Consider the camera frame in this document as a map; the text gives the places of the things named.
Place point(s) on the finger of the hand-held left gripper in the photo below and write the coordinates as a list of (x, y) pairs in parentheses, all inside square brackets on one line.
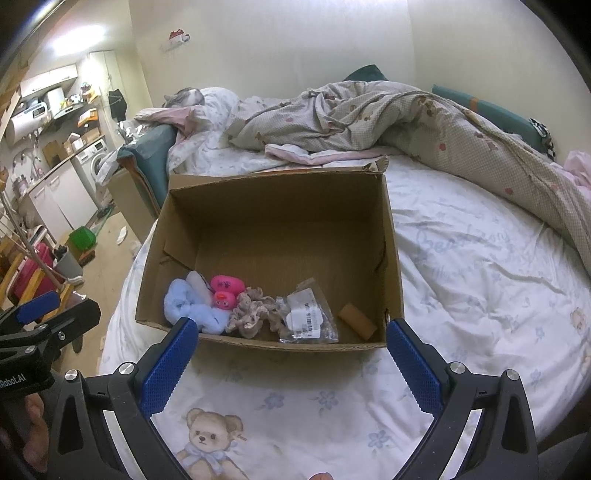
[(39, 307), (74, 318)]

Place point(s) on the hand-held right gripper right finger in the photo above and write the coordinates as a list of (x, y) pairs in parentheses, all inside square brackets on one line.
[(415, 369)]

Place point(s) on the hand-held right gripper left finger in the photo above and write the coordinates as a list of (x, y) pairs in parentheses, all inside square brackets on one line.
[(166, 374)]

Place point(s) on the light blue fluffy scrunchie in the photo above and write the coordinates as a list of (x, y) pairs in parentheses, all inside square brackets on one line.
[(184, 304)]

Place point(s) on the pink squishy toy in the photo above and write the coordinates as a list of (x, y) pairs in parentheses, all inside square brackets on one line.
[(225, 301), (226, 282)]

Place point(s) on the beige frilly scrunchie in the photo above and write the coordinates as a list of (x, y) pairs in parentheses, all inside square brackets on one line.
[(247, 314)]

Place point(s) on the clear plastic packet white label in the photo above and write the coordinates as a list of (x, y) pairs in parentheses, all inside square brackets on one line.
[(304, 318)]

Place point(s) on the brown cardboard box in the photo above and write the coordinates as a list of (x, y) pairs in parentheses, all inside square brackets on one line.
[(286, 230)]

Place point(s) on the person's left hand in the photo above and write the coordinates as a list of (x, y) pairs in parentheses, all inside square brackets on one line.
[(37, 429)]

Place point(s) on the pink suitcase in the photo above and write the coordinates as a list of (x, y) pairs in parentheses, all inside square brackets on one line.
[(30, 272)]

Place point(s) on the wooden rack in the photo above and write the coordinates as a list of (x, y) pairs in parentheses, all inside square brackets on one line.
[(27, 258)]

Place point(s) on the grey bin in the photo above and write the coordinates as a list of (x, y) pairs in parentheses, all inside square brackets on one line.
[(69, 263)]

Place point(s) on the green bucket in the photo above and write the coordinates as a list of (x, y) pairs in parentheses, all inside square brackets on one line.
[(82, 237)]

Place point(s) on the bed with white floral sheet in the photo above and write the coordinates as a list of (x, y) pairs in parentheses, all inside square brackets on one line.
[(461, 277)]

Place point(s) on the white cabinet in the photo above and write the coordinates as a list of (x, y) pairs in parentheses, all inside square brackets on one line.
[(64, 198)]

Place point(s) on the white washing machine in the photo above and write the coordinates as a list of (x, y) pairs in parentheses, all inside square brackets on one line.
[(94, 164)]

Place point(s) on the white water heater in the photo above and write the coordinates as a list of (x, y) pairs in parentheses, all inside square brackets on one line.
[(27, 122)]

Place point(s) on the teal cushion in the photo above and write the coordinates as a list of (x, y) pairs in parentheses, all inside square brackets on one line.
[(147, 147)]

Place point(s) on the black hanging bag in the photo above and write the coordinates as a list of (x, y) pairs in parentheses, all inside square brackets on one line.
[(117, 104)]

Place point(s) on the white floral pillow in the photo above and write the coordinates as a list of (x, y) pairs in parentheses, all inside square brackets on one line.
[(207, 138)]

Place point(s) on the grey white cloth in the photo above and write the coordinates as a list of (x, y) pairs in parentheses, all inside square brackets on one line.
[(184, 98)]

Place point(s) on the beige floral quilt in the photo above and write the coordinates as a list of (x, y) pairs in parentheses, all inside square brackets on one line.
[(369, 120)]

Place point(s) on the light pink cloth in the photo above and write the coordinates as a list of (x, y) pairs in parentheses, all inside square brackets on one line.
[(577, 168)]

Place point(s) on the black white checkered cloth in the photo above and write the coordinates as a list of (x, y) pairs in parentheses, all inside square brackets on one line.
[(542, 138)]

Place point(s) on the teal pillow orange stripe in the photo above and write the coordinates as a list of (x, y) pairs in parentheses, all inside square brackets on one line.
[(489, 113)]

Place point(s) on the dark teal pillow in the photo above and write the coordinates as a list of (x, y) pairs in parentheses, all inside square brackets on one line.
[(364, 74)]

